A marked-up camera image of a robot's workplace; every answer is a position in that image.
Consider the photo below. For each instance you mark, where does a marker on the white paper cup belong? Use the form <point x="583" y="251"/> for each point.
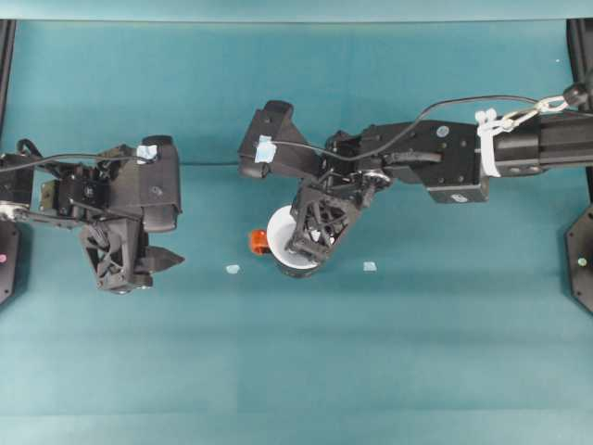
<point x="280" y="236"/>

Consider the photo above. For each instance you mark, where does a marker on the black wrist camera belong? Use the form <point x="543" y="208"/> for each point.
<point x="148" y="190"/>
<point x="287" y="139"/>

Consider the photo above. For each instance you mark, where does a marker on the black hexagonal base plate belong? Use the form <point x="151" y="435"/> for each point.
<point x="9" y="269"/>
<point x="579" y="278"/>

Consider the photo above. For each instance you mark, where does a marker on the black metal frame rail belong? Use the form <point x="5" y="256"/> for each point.
<point x="3" y="69"/>
<point x="579" y="55"/>

